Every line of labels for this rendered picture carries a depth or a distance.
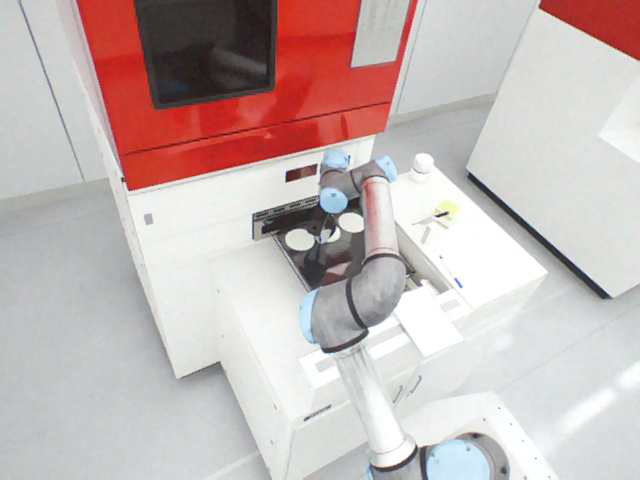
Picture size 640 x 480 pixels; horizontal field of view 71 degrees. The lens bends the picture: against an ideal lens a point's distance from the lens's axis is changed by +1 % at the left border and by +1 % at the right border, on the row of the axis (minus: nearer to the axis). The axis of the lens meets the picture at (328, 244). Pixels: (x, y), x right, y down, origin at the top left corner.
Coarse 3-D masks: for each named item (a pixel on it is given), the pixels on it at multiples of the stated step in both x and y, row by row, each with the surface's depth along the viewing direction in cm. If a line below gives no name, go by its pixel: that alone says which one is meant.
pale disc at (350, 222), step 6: (342, 216) 164; (348, 216) 165; (354, 216) 165; (360, 216) 165; (342, 222) 162; (348, 222) 162; (354, 222) 163; (360, 222) 163; (342, 228) 160; (348, 228) 160; (354, 228) 161; (360, 228) 161
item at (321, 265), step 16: (352, 208) 168; (304, 224) 159; (336, 224) 161; (336, 240) 155; (352, 240) 156; (304, 256) 149; (320, 256) 150; (336, 256) 151; (352, 256) 152; (304, 272) 144; (320, 272) 145; (336, 272) 146; (352, 272) 147
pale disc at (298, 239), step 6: (288, 234) 155; (294, 234) 155; (300, 234) 155; (306, 234) 156; (288, 240) 153; (294, 240) 153; (300, 240) 153; (306, 240) 154; (312, 240) 154; (294, 246) 151; (300, 246) 152; (306, 246) 152
